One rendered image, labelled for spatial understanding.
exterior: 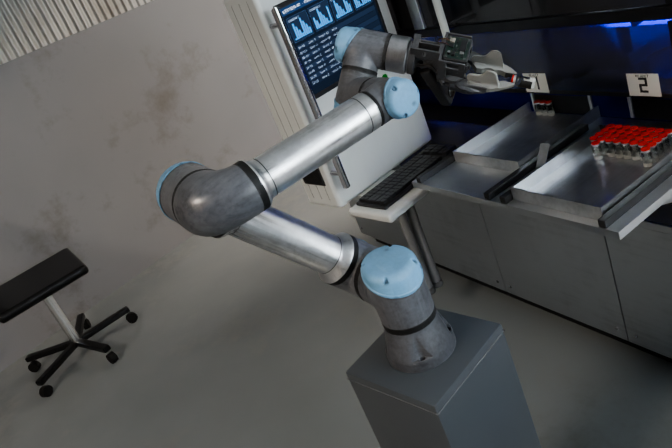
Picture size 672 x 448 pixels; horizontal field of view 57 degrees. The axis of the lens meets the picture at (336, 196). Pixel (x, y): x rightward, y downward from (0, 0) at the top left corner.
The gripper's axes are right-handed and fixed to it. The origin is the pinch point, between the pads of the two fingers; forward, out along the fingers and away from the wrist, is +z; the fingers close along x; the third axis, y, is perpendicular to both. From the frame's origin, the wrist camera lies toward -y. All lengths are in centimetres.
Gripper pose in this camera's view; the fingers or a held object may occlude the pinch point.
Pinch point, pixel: (508, 80)
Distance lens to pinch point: 130.9
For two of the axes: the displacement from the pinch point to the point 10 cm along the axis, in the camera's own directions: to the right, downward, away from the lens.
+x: 2.8, -8.9, 3.7
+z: 9.5, 2.2, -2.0
